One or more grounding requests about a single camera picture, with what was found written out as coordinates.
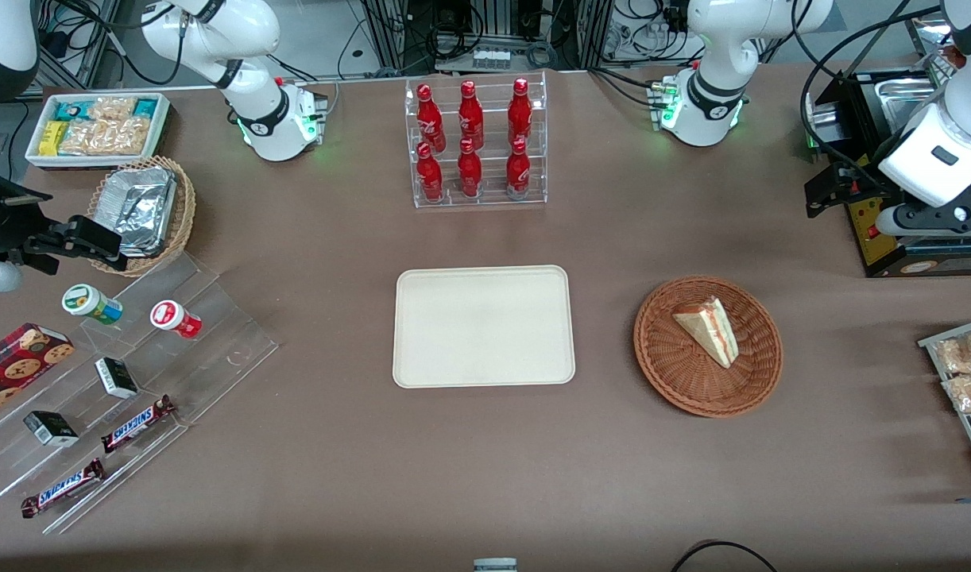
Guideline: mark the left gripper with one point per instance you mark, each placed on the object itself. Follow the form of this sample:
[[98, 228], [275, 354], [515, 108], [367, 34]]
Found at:
[[864, 176]]

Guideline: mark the triangular sandwich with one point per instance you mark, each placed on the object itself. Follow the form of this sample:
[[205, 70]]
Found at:
[[712, 330]]

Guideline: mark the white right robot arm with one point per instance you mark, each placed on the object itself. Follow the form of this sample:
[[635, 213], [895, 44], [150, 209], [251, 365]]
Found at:
[[255, 103]]

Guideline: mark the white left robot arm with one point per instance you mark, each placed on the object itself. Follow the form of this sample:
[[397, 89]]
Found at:
[[712, 56]]

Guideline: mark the aluminium foil tray stack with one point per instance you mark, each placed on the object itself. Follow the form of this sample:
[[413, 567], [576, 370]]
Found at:
[[140, 206]]

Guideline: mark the light wicker basket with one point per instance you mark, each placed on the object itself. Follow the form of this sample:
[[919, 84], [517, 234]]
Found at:
[[185, 210]]

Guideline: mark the brown wicker basket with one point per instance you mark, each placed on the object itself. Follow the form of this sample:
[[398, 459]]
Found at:
[[692, 381]]

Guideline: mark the cream plastic tray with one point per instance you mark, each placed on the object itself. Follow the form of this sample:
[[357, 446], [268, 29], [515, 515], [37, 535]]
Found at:
[[481, 326]]

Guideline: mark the green lid snack cup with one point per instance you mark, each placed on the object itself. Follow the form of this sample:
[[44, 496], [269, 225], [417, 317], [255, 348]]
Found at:
[[88, 303]]

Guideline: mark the black box machine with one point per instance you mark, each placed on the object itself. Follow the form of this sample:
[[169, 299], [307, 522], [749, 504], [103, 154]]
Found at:
[[851, 103]]

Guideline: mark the yellow snack pack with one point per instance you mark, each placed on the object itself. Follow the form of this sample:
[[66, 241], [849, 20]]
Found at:
[[52, 139]]

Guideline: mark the metal pan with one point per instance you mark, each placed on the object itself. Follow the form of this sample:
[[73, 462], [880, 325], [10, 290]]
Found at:
[[911, 103]]

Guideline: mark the large clear nut bag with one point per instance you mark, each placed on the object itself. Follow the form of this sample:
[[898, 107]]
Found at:
[[104, 137]]

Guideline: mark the red lid snack cup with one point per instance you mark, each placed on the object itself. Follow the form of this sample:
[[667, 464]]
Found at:
[[172, 316]]

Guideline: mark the red cookie box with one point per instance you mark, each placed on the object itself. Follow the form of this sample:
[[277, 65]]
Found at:
[[17, 365]]

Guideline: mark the small black box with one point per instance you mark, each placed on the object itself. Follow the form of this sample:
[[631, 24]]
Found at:
[[117, 378], [50, 429]]

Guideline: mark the teal snack pack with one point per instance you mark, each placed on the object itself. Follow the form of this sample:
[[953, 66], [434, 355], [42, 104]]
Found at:
[[146, 107], [72, 110]]

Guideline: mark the small clear nut bag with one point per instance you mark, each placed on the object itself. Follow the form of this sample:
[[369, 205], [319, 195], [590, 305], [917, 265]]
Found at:
[[112, 107]]

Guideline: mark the white plastic snack bin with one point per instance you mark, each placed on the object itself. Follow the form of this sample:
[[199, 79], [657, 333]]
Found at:
[[161, 127]]

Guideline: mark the clear acrylic stepped shelf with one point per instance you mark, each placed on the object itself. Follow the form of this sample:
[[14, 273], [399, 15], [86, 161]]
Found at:
[[215, 349]]

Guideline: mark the Snickers chocolate bar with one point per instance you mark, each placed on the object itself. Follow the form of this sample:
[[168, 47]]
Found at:
[[136, 425], [63, 488]]

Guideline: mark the clear bag of snacks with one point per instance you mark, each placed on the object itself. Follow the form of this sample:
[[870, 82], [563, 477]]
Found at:
[[970, 393], [966, 353]]

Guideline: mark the red drink bottle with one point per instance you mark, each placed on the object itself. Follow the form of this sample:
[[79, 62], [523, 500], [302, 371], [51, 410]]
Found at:
[[428, 119], [470, 173], [470, 117], [518, 171], [520, 115], [430, 176]]

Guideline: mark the clear acrylic bottle rack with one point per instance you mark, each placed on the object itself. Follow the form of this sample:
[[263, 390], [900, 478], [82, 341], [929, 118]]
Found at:
[[493, 202]]

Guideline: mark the white power strip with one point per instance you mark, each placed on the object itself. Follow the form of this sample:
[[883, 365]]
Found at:
[[491, 58]]

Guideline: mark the small grey device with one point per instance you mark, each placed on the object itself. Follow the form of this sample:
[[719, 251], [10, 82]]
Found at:
[[495, 566]]

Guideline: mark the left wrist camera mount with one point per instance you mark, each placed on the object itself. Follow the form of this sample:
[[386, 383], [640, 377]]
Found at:
[[930, 218]]

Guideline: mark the aluminium equipment frame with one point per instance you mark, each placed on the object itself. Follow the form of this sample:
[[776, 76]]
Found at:
[[386, 32]]

